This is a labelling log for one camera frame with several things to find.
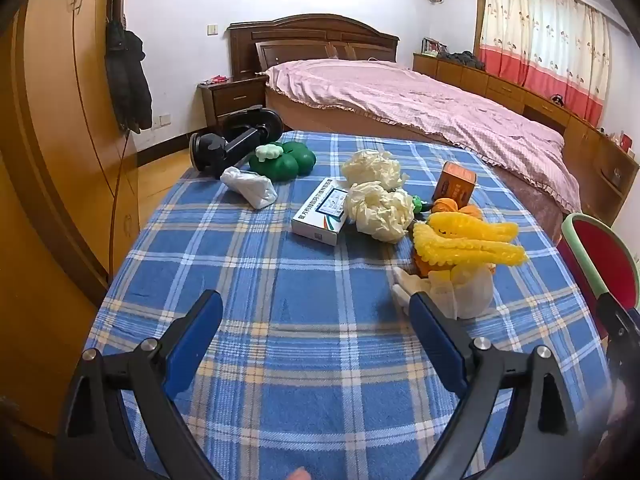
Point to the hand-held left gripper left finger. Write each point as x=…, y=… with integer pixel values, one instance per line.
x=196, y=337

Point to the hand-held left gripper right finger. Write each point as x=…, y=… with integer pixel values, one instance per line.
x=434, y=340

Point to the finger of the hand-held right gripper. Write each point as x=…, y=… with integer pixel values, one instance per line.
x=619, y=327

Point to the green and red basin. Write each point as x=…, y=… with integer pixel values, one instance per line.
x=602, y=255

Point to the yellow knobbly plastic piece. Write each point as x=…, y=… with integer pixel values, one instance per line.
x=465, y=242

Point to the cream paper ball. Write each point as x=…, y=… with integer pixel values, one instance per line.
x=380, y=212
x=372, y=169

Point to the orange cardboard box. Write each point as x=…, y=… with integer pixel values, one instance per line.
x=454, y=184

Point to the white plastic bag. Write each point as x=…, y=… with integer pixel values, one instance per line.
x=250, y=187

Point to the white medicine box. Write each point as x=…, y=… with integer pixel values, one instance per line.
x=320, y=215

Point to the blue plaid tablecloth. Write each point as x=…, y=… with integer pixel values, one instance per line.
x=300, y=285

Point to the small red box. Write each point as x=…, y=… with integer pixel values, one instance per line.
x=625, y=141

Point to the pale green clover piece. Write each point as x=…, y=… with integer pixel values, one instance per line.
x=267, y=152

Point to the black suction phone holder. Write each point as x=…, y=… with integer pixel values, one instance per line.
x=240, y=142

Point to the green clover-shaped plastic toy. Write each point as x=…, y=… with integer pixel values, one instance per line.
x=292, y=161

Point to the pink bedspread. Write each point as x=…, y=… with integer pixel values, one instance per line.
x=425, y=105

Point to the small black object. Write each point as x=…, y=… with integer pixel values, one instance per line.
x=557, y=99

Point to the dark wooden nightstand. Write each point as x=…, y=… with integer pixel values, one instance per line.
x=232, y=100

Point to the wooden wardrobe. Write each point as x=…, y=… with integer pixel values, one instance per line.
x=55, y=135

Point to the long wooden cabinet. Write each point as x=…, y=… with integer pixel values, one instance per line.
x=505, y=87

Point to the black jacket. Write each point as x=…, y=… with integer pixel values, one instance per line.
x=130, y=80

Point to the dark clothing pile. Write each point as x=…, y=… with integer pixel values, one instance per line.
x=465, y=59

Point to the books on cabinet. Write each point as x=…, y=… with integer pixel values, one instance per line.
x=434, y=46

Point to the cream and red curtain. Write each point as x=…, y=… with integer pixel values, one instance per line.
x=545, y=35

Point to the dark wooden headboard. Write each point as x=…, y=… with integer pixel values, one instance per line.
x=300, y=35

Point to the white wall socket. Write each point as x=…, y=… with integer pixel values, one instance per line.
x=161, y=120

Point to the wall light switch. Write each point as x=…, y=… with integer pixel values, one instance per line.
x=212, y=29

